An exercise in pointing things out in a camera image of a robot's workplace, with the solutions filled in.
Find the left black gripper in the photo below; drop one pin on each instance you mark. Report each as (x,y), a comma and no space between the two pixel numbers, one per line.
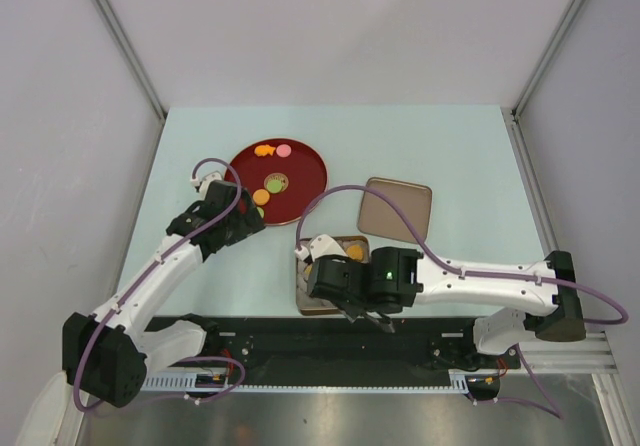
(248,223)

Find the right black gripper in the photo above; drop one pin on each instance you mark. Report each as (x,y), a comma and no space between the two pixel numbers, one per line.
(350,310)

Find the round red plate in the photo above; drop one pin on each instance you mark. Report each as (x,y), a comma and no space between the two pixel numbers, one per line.
(304,176)

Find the gold tin lid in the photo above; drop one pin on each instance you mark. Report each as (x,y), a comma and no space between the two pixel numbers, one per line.
(378,218)

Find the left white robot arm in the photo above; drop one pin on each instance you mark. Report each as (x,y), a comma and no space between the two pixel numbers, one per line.
(109,353)

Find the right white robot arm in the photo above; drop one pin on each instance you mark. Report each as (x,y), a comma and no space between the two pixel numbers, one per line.
(532,301)

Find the green round cookie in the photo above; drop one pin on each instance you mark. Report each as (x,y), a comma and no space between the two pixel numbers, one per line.
(274,186)

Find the orange fish cookie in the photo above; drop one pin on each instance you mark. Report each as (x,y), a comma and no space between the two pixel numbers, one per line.
(264,150)

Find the gold square cookie tin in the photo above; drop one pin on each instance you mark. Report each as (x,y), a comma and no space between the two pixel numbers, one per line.
(309,306)

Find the pink round cookie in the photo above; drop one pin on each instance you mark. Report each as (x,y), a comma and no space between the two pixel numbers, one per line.
(283,150)

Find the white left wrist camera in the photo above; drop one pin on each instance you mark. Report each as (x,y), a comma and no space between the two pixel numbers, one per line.
(201,184)

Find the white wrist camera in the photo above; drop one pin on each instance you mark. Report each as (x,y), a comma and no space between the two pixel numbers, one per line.
(201,184)
(308,252)

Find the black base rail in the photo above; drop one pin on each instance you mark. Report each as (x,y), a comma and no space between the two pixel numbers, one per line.
(333,352)

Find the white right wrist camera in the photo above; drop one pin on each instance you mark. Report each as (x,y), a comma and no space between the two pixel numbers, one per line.
(308,252)

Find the white cable duct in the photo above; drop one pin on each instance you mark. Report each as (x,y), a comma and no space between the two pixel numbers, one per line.
(208,380)

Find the left aluminium frame post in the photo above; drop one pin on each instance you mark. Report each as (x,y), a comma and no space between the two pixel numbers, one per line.
(114,26)

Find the aluminium frame post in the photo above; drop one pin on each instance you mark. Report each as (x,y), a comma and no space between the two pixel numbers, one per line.
(550,51)
(114,26)

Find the right aluminium frame post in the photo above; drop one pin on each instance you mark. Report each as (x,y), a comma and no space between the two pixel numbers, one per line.
(550,51)

